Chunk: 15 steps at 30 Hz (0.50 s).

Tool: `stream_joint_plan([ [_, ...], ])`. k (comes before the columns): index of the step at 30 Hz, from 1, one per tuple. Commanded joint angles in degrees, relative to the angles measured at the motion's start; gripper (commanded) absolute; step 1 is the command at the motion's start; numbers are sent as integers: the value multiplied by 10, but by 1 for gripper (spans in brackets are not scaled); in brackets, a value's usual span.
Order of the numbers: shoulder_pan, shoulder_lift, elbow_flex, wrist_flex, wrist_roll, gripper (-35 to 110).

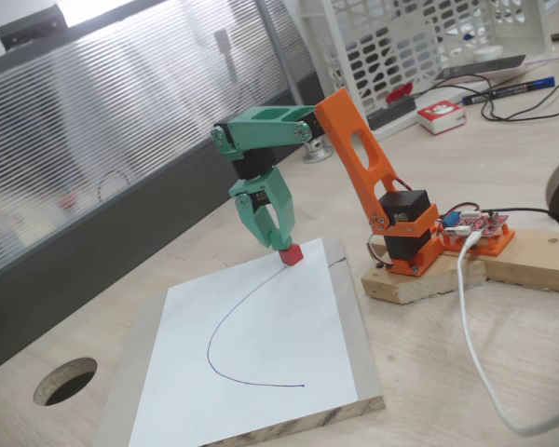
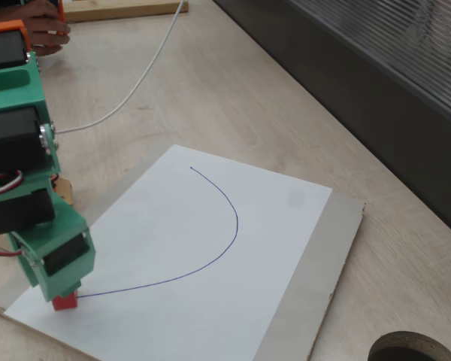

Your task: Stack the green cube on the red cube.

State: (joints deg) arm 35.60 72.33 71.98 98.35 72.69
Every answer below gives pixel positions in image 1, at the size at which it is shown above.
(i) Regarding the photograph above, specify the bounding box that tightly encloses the red controller circuit board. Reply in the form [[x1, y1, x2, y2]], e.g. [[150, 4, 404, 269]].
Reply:
[[435, 208, 511, 241]]

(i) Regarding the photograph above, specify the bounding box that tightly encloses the red cube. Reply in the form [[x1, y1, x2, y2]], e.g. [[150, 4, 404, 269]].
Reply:
[[279, 242, 305, 268]]

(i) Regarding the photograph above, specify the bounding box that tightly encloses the black rectangular block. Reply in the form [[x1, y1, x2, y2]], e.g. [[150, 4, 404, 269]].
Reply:
[[366, 96, 418, 132]]

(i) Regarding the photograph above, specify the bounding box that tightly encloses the wooden base block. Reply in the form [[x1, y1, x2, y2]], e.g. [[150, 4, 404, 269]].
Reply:
[[361, 235, 488, 306]]

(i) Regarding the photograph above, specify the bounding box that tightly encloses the white plastic lattice basket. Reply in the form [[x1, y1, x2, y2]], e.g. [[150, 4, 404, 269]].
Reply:
[[299, 0, 554, 142]]

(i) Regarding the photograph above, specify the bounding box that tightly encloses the silver round metal knob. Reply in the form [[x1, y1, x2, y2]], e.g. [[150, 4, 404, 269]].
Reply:
[[302, 138, 335, 165]]

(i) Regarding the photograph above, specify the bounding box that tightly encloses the thin black power cable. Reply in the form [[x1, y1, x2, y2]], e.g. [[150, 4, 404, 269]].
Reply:
[[486, 206, 559, 220]]

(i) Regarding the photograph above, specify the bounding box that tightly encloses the white round puck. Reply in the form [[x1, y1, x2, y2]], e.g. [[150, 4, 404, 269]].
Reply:
[[470, 44, 503, 61]]

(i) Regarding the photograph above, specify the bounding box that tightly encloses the blue marker pen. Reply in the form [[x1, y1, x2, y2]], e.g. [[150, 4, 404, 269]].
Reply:
[[460, 76, 556, 106]]

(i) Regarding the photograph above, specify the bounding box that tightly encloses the white paper sheet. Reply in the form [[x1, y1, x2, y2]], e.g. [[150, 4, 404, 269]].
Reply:
[[128, 237, 360, 447]]

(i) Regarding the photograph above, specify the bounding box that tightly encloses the red and white small box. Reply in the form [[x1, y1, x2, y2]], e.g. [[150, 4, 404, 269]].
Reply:
[[416, 100, 468, 136]]

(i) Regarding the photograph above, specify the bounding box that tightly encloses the white usb cable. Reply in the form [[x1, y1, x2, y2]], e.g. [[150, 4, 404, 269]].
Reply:
[[455, 231, 559, 438]]

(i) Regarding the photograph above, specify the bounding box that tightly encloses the dark flat tablet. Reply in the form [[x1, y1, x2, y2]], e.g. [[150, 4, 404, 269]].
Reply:
[[432, 54, 527, 85]]

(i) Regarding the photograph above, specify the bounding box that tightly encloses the grey laminated wooden board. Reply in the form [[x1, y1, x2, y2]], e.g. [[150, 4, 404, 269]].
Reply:
[[90, 237, 387, 447]]

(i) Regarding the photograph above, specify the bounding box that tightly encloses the ribbed glass desk partition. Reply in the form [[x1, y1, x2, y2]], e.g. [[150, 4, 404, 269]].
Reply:
[[0, 0, 336, 378]]

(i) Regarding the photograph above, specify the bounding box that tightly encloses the red plastic clip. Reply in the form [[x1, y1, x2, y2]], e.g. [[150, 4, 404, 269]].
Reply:
[[384, 83, 415, 104]]

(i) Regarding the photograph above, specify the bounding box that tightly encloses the black box device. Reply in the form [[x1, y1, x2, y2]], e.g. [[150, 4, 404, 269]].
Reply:
[[0, 4, 69, 50]]

